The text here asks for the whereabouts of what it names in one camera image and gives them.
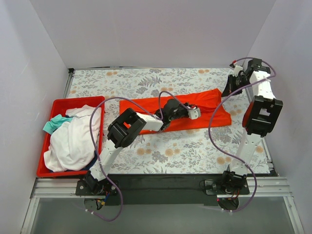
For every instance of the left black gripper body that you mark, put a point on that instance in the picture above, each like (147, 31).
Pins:
(185, 111)

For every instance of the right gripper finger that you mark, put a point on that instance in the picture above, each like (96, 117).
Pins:
(227, 91)
(231, 81)

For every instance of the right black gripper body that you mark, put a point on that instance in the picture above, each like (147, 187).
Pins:
(229, 86)

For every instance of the orange t shirt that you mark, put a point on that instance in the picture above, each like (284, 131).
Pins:
(205, 110)

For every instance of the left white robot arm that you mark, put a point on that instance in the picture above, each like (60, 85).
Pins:
(124, 130)

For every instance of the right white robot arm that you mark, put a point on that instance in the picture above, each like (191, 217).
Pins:
(259, 118)

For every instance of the blue garment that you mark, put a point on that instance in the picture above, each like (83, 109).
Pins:
(90, 164)

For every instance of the white t shirt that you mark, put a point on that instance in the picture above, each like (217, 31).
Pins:
(71, 147)

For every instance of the teal garment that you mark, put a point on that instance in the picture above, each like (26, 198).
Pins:
(55, 122)

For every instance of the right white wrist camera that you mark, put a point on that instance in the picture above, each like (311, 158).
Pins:
(236, 69)

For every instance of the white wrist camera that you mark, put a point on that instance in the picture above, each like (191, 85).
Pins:
(194, 113)
(236, 69)

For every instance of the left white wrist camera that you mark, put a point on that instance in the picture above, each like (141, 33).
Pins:
(194, 113)

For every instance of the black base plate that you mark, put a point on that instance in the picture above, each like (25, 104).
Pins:
(146, 189)

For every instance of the aluminium frame rail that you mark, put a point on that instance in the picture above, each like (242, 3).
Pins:
(66, 188)

